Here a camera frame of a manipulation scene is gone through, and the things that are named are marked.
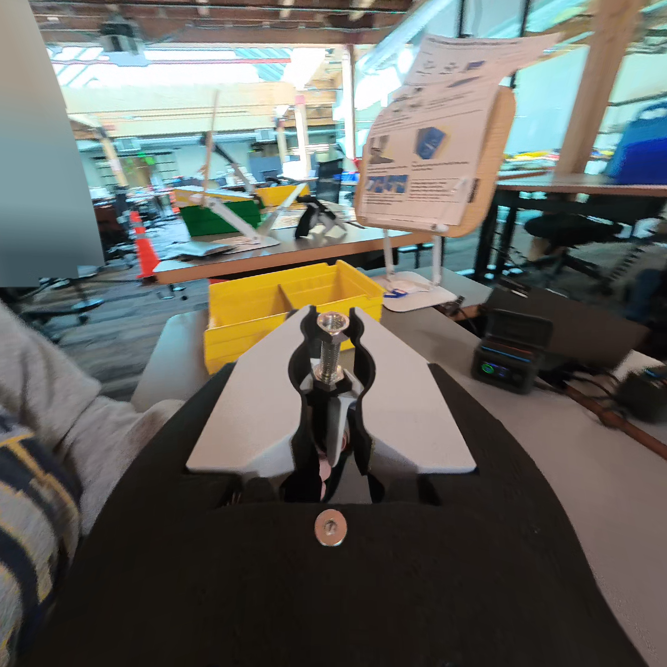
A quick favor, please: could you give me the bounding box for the yellow plastic bin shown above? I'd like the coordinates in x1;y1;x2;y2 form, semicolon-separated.
173;184;309;209

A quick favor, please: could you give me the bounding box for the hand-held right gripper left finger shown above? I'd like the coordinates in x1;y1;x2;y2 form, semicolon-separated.
186;306;319;497

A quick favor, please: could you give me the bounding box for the printed instruction sheet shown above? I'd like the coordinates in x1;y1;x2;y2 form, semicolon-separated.
356;32;563;228

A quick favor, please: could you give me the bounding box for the black box device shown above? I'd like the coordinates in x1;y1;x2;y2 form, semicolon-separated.
617;364;667;424

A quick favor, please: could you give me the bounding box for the wooden post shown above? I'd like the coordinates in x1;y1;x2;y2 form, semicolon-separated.
553;0;641;176

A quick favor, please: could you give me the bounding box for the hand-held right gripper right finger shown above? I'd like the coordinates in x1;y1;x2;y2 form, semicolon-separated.
346;306;478;497

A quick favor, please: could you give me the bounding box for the orange traffic cone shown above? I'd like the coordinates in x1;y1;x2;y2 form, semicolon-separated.
129;209;161;280

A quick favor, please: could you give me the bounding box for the black pistol-grip tool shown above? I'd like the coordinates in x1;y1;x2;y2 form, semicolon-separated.
294;195;348;241

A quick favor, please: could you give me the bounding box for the wooden table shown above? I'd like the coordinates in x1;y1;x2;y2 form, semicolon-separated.
153;200;436;285

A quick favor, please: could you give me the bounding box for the person's left forearm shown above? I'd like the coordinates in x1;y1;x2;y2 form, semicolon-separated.
0;299;184;537

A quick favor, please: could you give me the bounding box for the steel bolt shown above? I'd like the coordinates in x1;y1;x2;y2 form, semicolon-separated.
311;341;345;384

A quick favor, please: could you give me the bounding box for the green plastic bin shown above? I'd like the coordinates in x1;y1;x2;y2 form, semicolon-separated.
179;203;264;237

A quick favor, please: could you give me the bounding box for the black office chair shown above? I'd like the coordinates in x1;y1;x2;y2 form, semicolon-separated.
315;158;345;205

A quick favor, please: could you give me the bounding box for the wooden desk with black legs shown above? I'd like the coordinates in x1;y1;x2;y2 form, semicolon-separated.
492;170;667;294

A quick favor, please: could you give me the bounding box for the person's patterned clothing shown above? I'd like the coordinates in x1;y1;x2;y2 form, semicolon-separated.
0;411;85;667

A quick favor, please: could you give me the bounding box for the black stool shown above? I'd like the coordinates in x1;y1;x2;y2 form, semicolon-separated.
523;212;626;293

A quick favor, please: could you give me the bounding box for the wooden document board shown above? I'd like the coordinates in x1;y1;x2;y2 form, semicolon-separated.
354;85;518;239

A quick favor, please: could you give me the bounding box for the white folding stand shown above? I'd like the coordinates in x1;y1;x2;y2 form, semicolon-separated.
190;182;310;249

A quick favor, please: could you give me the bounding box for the steel hex nut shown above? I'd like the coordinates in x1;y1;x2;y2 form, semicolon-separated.
315;312;349;344

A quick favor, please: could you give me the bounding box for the yellow divided parts bin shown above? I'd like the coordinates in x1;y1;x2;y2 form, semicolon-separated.
204;258;387;376

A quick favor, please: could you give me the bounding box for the brown cable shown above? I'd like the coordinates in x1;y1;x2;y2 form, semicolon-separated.
562;384;667;459

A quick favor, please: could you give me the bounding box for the blue bag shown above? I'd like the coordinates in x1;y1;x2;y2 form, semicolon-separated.
606;102;667;184

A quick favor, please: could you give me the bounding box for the black device with colour screen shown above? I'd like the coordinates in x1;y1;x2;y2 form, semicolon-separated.
471;308;554;396

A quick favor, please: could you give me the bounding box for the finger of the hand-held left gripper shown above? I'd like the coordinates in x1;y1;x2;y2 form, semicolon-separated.
312;379;362;466

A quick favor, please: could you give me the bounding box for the white document stand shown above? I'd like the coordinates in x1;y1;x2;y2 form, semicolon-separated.
374;229;460;314

